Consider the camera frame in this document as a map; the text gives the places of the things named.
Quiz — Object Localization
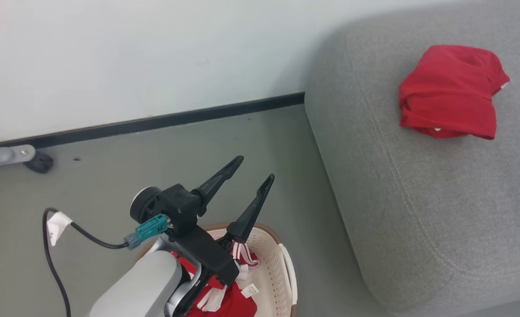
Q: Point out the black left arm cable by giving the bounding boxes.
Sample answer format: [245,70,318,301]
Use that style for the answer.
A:
[43,208,130,317]

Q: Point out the red garment with white stripes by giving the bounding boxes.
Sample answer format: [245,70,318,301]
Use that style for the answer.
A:
[172,240,260,317]

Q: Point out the black caster wheel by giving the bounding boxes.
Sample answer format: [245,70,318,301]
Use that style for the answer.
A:
[24,151,54,174]

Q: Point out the grey fabric sofa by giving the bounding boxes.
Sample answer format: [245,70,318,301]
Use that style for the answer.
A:
[304,0,520,314]

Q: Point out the white cable label tape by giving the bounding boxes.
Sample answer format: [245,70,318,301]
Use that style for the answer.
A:
[47,212,73,246]

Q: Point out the black baseboard strip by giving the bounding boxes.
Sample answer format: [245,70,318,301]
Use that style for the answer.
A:
[0,92,305,150]

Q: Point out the cream perforated laundry basket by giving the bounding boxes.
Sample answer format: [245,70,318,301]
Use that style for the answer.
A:
[134,222,299,317]

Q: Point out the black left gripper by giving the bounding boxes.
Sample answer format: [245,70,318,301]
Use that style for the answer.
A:
[130,155,276,287]

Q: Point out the teal left cable connector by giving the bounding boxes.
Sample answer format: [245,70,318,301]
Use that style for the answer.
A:
[125,214,169,251]

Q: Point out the plain red garment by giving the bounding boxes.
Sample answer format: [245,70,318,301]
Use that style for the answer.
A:
[398,44,510,140]

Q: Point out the grey metal frame leg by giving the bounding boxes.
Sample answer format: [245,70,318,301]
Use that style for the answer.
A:
[0,144,36,170]

